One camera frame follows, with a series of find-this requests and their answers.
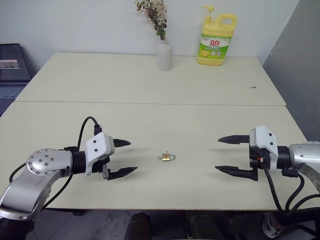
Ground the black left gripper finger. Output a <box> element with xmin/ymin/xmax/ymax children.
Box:
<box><xmin>105</xmin><ymin>166</ymin><xmax>139</xmax><ymax>181</ymax></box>
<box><xmin>112</xmin><ymin>138</ymin><xmax>132</xmax><ymax>148</ymax></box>

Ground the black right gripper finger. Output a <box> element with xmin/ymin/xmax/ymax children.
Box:
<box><xmin>214</xmin><ymin>165</ymin><xmax>258</xmax><ymax>181</ymax></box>
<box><xmin>217</xmin><ymin>134</ymin><xmax>251</xmax><ymax>145</ymax></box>

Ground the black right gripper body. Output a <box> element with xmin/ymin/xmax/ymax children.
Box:
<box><xmin>248</xmin><ymin>142</ymin><xmax>271</xmax><ymax>181</ymax></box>

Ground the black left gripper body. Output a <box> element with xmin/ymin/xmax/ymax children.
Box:
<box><xmin>91</xmin><ymin>156</ymin><xmax>111</xmax><ymax>180</ymax></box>

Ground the dark rounded shape under table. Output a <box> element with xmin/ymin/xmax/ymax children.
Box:
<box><xmin>184</xmin><ymin>211</ymin><xmax>226</xmax><ymax>240</ymax></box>
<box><xmin>124</xmin><ymin>211</ymin><xmax>152</xmax><ymax>240</ymax></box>

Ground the white sneaker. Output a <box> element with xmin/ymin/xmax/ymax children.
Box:
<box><xmin>262</xmin><ymin>211</ymin><xmax>283</xmax><ymax>240</ymax></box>

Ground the white ceramic vase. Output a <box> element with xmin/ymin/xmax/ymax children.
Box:
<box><xmin>156</xmin><ymin>39</ymin><xmax>173</xmax><ymax>72</ymax></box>

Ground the yellow dish soap bottle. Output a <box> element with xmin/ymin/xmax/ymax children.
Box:
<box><xmin>196</xmin><ymin>5</ymin><xmax>238</xmax><ymax>67</ymax></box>

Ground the black laptop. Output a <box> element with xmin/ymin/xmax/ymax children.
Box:
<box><xmin>0</xmin><ymin>43</ymin><xmax>33</xmax><ymax>117</ymax></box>

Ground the dried flower bouquet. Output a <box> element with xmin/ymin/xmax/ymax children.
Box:
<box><xmin>134</xmin><ymin>0</ymin><xmax>168</xmax><ymax>41</ymax></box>

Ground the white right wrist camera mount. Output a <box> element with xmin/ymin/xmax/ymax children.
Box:
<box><xmin>249</xmin><ymin>125</ymin><xmax>279</xmax><ymax>173</ymax></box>

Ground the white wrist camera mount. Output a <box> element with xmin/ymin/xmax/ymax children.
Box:
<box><xmin>83</xmin><ymin>132</ymin><xmax>116</xmax><ymax>177</ymax></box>
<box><xmin>249</xmin><ymin>125</ymin><xmax>279</xmax><ymax>173</ymax></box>

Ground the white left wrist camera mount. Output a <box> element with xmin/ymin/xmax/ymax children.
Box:
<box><xmin>83</xmin><ymin>132</ymin><xmax>116</xmax><ymax>177</ymax></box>

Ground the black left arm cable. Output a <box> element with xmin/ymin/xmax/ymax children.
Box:
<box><xmin>8</xmin><ymin>116</ymin><xmax>103</xmax><ymax>208</ymax></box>

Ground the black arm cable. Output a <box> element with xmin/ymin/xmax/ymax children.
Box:
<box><xmin>8</xmin><ymin>116</ymin><xmax>103</xmax><ymax>208</ymax></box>
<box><xmin>263</xmin><ymin>167</ymin><xmax>320</xmax><ymax>214</ymax></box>

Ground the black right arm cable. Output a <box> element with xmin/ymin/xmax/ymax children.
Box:
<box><xmin>263</xmin><ymin>167</ymin><xmax>320</xmax><ymax>214</ymax></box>

